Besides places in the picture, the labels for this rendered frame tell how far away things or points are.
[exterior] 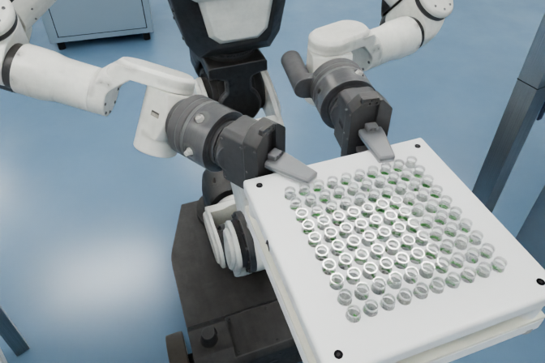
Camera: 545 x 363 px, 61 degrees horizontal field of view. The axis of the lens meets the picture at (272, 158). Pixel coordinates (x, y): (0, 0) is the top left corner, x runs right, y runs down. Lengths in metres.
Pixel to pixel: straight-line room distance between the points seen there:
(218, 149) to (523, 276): 0.36
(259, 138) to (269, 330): 0.90
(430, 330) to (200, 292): 1.08
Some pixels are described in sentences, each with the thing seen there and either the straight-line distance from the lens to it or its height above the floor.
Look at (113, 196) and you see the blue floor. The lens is 2.05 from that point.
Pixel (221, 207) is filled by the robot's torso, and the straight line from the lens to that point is 1.45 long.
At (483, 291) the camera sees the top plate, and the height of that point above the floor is 1.01.
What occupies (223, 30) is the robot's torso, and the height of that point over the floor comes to 1.00.
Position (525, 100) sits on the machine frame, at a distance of 1.36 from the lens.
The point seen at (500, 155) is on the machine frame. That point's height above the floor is 0.53.
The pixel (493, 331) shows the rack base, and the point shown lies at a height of 0.97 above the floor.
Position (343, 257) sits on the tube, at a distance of 0.48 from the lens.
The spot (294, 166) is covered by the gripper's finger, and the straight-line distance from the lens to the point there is 0.55.
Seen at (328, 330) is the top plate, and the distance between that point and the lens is 0.44.
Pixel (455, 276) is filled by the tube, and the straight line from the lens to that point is 0.49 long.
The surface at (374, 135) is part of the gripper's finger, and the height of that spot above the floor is 1.02.
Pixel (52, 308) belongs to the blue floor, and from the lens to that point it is 1.78.
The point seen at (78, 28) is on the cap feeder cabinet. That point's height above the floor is 0.14.
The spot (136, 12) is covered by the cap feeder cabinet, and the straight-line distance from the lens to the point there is 3.06.
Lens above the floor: 1.39
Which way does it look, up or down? 41 degrees down
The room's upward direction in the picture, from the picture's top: straight up
